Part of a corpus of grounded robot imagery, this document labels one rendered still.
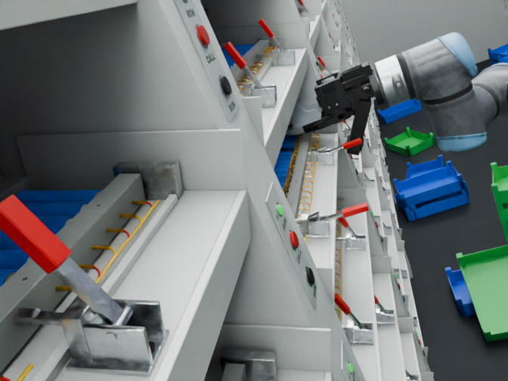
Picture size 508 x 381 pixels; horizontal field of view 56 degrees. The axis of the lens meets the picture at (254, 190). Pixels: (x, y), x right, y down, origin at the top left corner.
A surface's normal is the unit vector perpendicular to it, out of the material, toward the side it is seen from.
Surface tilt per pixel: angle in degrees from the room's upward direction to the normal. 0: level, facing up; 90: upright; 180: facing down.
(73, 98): 90
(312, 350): 90
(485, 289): 26
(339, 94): 90
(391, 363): 19
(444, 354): 0
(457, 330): 0
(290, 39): 90
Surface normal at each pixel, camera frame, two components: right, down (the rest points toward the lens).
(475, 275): -0.43, -0.58
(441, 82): -0.30, 0.45
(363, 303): -0.08, -0.90
